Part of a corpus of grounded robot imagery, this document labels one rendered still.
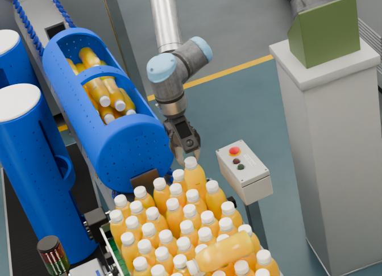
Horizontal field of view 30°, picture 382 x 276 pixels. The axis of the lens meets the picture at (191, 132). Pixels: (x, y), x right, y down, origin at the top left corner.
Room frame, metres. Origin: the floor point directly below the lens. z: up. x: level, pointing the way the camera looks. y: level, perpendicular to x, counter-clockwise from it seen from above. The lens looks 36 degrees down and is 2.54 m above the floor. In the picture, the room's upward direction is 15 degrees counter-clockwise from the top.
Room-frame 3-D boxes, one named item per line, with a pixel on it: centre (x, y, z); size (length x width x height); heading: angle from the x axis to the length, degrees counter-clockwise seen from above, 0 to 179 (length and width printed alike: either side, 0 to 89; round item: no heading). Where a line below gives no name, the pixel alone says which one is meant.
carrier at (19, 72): (3.30, 0.84, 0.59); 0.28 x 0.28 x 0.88
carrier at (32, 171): (2.69, 0.72, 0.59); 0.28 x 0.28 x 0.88
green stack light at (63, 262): (1.48, 0.46, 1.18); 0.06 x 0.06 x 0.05
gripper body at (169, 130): (1.82, 0.03, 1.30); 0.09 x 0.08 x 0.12; 14
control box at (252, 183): (1.80, -0.13, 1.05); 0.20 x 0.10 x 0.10; 13
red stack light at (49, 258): (1.48, 0.46, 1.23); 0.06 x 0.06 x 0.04
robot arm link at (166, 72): (1.81, 0.03, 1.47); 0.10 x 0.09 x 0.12; 127
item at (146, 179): (1.93, 0.20, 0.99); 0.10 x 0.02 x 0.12; 103
